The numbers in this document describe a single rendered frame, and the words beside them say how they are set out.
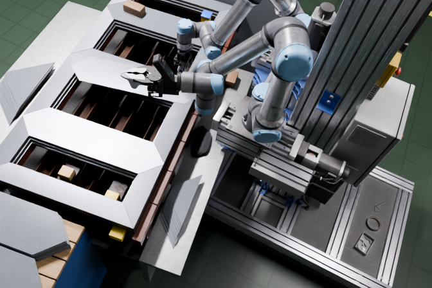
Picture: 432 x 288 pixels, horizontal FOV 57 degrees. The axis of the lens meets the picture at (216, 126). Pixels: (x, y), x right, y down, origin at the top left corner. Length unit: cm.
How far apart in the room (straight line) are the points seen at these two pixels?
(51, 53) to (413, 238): 264
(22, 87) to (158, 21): 86
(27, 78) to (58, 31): 42
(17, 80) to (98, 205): 92
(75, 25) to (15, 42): 118
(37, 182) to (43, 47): 96
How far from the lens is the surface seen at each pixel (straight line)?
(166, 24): 249
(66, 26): 270
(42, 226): 187
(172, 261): 192
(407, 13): 147
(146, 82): 140
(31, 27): 390
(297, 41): 130
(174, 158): 196
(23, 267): 184
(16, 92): 236
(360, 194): 284
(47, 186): 192
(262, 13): 268
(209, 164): 212
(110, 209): 182
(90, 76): 223
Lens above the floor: 254
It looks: 56 degrees down
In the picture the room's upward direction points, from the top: 10 degrees clockwise
